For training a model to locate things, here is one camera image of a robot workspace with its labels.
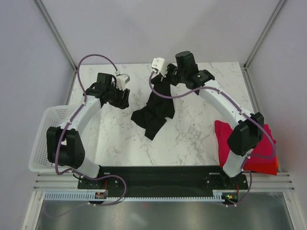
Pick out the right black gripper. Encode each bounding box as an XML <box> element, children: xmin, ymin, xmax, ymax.
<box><xmin>159</xmin><ymin>63</ymin><xmax>187</xmax><ymax>86</ymax></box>

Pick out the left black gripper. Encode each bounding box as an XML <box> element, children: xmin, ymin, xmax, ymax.
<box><xmin>106</xmin><ymin>83</ymin><xmax>130</xmax><ymax>110</ymax></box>

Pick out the black t shirt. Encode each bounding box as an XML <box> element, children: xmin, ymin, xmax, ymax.
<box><xmin>130</xmin><ymin>74</ymin><xmax>176</xmax><ymax>140</ymax></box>

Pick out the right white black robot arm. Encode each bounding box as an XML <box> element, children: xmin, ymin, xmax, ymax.
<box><xmin>158</xmin><ymin>51</ymin><xmax>264</xmax><ymax>189</ymax></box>

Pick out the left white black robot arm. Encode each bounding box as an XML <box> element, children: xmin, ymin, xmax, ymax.
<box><xmin>47</xmin><ymin>73</ymin><xmax>130</xmax><ymax>188</ymax></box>

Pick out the white plastic basket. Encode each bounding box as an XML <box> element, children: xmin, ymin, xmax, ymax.
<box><xmin>28</xmin><ymin>105</ymin><xmax>77</xmax><ymax>173</ymax></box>

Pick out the magenta folded t shirt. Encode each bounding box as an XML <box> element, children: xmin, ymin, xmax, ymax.
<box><xmin>214</xmin><ymin>120</ymin><xmax>276</xmax><ymax>167</ymax></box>

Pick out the orange folded t shirt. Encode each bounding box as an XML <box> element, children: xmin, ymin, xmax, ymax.
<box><xmin>275</xmin><ymin>155</ymin><xmax>279</xmax><ymax>169</ymax></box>

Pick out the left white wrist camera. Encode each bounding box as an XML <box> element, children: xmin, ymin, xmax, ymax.
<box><xmin>116</xmin><ymin>71</ymin><xmax>130</xmax><ymax>91</ymax></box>

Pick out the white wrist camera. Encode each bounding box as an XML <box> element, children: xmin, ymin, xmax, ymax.
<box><xmin>151</xmin><ymin>57</ymin><xmax>168</xmax><ymax>77</ymax></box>
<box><xmin>116</xmin><ymin>71</ymin><xmax>130</xmax><ymax>91</ymax></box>

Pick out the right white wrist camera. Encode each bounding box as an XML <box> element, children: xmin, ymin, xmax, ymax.
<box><xmin>151</xmin><ymin>57</ymin><xmax>168</xmax><ymax>77</ymax></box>

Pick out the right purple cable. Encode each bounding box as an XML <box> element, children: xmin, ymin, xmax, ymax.
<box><xmin>149</xmin><ymin>69</ymin><xmax>276</xmax><ymax>207</ymax></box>

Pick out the purple cable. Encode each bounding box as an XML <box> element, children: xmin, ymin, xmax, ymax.
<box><xmin>149</xmin><ymin>69</ymin><xmax>276</xmax><ymax>207</ymax></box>
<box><xmin>44</xmin><ymin>54</ymin><xmax>128</xmax><ymax>218</ymax></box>

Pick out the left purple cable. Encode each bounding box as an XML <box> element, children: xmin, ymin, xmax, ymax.
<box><xmin>44</xmin><ymin>54</ymin><xmax>128</xmax><ymax>218</ymax></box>

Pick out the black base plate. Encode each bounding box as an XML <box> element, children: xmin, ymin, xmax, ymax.
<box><xmin>78</xmin><ymin>166</ymin><xmax>248</xmax><ymax>196</ymax></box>

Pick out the aluminium rail profile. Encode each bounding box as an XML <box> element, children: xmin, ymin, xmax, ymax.
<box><xmin>34</xmin><ymin>172</ymin><xmax>295</xmax><ymax>192</ymax></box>

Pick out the left aluminium frame post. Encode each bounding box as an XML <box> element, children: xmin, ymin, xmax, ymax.
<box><xmin>33</xmin><ymin>0</ymin><xmax>77</xmax><ymax>72</ymax></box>

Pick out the aluminium frame post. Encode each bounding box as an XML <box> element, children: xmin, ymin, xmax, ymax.
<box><xmin>242</xmin><ymin>0</ymin><xmax>287</xmax><ymax>71</ymax></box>
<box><xmin>33</xmin><ymin>0</ymin><xmax>77</xmax><ymax>72</ymax></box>

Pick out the white slotted cable duct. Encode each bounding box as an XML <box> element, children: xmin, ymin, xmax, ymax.
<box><xmin>44</xmin><ymin>190</ymin><xmax>225</xmax><ymax>202</ymax></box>

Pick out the right aluminium frame post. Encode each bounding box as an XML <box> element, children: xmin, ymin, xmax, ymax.
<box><xmin>242</xmin><ymin>0</ymin><xmax>287</xmax><ymax>71</ymax></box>

